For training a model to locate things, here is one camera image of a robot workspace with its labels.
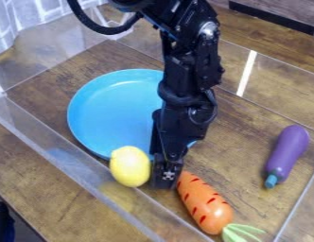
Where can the purple toy eggplant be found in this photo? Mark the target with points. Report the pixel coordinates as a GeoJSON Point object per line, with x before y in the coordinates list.
{"type": "Point", "coordinates": [290, 145]}

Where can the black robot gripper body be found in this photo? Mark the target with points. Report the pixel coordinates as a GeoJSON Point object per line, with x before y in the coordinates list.
{"type": "Point", "coordinates": [179, 125]}

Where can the yellow toy lemon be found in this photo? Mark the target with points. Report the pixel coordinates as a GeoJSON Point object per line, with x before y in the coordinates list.
{"type": "Point", "coordinates": [128, 166]}

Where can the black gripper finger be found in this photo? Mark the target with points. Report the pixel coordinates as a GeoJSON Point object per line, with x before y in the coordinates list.
{"type": "Point", "coordinates": [165, 172]}

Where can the white patterned curtain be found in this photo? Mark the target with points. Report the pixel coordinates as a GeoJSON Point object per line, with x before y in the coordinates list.
{"type": "Point", "coordinates": [20, 14]}

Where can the blue round plate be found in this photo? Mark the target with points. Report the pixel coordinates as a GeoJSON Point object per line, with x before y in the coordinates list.
{"type": "Point", "coordinates": [108, 113]}

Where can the orange toy carrot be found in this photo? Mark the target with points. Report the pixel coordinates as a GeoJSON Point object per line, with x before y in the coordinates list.
{"type": "Point", "coordinates": [210, 210]}

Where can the clear acrylic enclosure wall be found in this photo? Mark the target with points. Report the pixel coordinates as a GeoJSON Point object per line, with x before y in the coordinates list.
{"type": "Point", "coordinates": [56, 184]}

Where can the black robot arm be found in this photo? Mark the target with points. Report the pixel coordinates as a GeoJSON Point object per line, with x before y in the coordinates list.
{"type": "Point", "coordinates": [189, 34]}

